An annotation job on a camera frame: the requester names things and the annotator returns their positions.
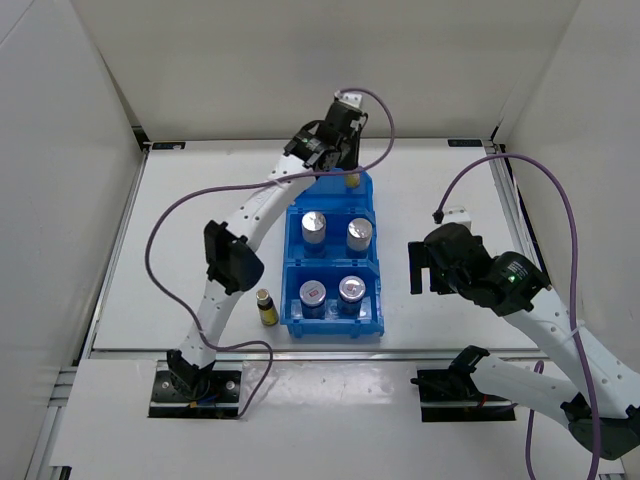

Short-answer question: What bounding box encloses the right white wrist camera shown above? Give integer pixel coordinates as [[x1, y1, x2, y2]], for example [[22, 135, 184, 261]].
[[433, 205, 472, 230]]

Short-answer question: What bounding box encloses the aluminium frame rail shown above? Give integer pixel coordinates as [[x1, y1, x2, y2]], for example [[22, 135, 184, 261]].
[[24, 142, 149, 479], [489, 158, 545, 270]]

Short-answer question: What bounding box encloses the blue three-compartment plastic bin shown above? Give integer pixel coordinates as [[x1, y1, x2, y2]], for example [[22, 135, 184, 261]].
[[280, 173, 384, 339]]

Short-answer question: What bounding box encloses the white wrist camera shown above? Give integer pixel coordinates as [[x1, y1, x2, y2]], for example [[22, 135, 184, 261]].
[[433, 205, 472, 230], [334, 90, 363, 110]]

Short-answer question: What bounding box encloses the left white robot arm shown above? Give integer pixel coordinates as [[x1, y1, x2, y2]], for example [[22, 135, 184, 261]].
[[167, 93, 368, 401]]

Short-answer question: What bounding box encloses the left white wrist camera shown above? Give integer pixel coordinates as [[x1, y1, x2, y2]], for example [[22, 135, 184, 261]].
[[334, 90, 363, 110]]

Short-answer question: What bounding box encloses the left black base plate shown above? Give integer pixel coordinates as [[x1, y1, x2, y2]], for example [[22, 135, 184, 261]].
[[148, 362, 243, 420]]

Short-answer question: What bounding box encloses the left aluminium frame rail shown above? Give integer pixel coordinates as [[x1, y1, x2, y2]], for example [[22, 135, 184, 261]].
[[24, 142, 149, 479]]

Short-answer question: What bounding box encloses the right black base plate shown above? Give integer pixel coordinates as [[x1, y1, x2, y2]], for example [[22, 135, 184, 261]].
[[410, 369, 516, 423]]

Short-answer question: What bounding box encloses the right aluminium frame rail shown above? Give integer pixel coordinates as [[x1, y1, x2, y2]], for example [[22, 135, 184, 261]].
[[489, 158, 545, 270]]

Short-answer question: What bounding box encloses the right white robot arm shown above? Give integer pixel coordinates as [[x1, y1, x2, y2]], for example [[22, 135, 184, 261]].
[[408, 223, 639, 460]]

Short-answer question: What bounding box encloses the red-lid sauce jar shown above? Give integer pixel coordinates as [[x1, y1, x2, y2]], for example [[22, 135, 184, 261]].
[[299, 280, 326, 319], [337, 275, 366, 317]]

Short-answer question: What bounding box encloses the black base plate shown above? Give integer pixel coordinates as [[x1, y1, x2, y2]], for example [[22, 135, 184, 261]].
[[410, 369, 516, 423], [148, 362, 243, 420]]

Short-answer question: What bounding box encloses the aluminium front rail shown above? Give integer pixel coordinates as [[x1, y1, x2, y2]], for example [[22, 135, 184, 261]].
[[88, 349, 548, 361]]

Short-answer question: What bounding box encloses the tall white blue shaker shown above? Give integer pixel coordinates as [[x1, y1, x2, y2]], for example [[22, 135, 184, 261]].
[[346, 218, 374, 259], [301, 211, 327, 258]]

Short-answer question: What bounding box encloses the small amber bottle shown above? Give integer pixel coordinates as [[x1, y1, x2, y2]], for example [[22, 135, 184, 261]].
[[344, 173, 361, 189], [256, 289, 279, 327]]

